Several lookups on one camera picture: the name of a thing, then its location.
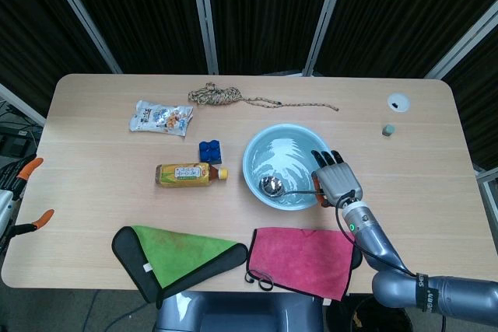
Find braided beige rope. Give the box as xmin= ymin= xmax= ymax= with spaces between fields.
xmin=188 ymin=82 xmax=340 ymax=112

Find white table cable grommet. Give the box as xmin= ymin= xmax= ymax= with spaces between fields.
xmin=387 ymin=93 xmax=411 ymax=113

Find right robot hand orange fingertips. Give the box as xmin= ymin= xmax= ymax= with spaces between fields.
xmin=310 ymin=149 xmax=365 ymax=208

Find blue toy brick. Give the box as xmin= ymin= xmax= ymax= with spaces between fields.
xmin=198 ymin=140 xmax=225 ymax=165

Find grey partition post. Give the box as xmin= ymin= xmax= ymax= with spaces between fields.
xmin=424 ymin=9 xmax=498 ymax=79
xmin=302 ymin=0 xmax=351 ymax=77
xmin=0 ymin=82 xmax=47 ymax=128
xmin=40 ymin=0 xmax=123 ymax=75
xmin=189 ymin=0 xmax=219 ymax=75

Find grey robot torso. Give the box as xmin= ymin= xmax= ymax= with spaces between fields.
xmin=155 ymin=291 xmax=326 ymax=332

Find dark equipment clutter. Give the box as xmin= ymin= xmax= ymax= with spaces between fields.
xmin=0 ymin=100 xmax=42 ymax=166

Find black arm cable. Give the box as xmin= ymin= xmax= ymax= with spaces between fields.
xmin=335 ymin=190 xmax=416 ymax=275

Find metal spoon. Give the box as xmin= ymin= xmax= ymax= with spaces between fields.
xmin=258 ymin=176 xmax=320 ymax=197

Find light blue bowl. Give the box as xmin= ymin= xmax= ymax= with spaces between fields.
xmin=242 ymin=123 xmax=331 ymax=212

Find pink cloth black trim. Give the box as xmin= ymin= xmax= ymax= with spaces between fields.
xmin=244 ymin=226 xmax=363 ymax=302

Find tea bottle yellow label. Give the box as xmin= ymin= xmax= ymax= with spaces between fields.
xmin=155 ymin=163 xmax=230 ymax=189

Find black printed arm strap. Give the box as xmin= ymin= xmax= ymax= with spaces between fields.
xmin=413 ymin=272 xmax=440 ymax=314

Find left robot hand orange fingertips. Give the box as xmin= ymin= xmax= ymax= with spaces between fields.
xmin=0 ymin=157 xmax=55 ymax=247

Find green and grey cloth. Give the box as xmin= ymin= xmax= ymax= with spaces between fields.
xmin=111 ymin=225 xmax=249 ymax=309

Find white snack packet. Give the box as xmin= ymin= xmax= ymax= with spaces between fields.
xmin=128 ymin=99 xmax=195 ymax=138

